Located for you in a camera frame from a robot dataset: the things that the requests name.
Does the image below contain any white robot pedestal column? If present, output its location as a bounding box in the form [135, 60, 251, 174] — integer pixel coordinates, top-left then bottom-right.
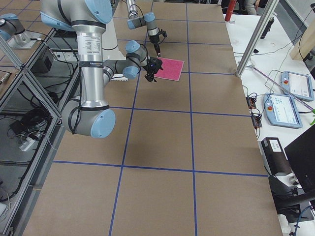
[98, 0, 131, 81]

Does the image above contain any blue teach pendant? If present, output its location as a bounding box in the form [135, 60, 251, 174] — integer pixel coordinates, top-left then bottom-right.
[281, 71, 315, 101]
[264, 93, 303, 129]

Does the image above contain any red fire extinguisher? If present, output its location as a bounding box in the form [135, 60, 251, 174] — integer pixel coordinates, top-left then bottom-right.
[224, 0, 237, 22]

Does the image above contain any lower blue teach pendant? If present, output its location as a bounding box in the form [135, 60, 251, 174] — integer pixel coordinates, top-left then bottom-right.
[264, 93, 303, 129]

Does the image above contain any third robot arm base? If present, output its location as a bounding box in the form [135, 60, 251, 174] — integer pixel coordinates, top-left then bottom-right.
[0, 13, 41, 49]

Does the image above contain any pink square towel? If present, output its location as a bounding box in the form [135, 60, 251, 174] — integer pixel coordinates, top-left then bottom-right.
[155, 58, 185, 81]

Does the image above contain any reacher grabber stick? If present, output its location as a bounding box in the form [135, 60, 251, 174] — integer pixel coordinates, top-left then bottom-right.
[246, 63, 315, 111]

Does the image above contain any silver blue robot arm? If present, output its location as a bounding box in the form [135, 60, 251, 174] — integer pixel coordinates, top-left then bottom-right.
[40, 0, 162, 138]
[126, 0, 167, 57]

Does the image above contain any white power strip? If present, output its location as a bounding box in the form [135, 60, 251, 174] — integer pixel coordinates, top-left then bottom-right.
[19, 137, 35, 151]

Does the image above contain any upper blue teach pendant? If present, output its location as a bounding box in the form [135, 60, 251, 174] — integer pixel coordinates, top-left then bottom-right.
[281, 71, 315, 101]

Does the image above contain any black box with label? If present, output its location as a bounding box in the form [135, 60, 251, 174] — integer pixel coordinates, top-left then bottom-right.
[261, 137, 291, 176]

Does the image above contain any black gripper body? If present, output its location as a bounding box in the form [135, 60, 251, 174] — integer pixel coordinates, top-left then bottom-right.
[145, 58, 163, 78]
[149, 34, 159, 49]

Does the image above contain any small circuit board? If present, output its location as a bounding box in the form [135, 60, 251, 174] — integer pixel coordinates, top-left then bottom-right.
[246, 94, 262, 130]

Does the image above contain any black monitor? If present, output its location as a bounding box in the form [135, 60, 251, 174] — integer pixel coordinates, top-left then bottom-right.
[284, 125, 315, 189]

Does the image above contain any brown paper table cover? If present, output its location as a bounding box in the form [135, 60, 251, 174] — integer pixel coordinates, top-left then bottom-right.
[24, 3, 282, 236]

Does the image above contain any aluminium frame post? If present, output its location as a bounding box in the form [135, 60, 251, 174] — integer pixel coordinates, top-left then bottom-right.
[235, 0, 279, 77]

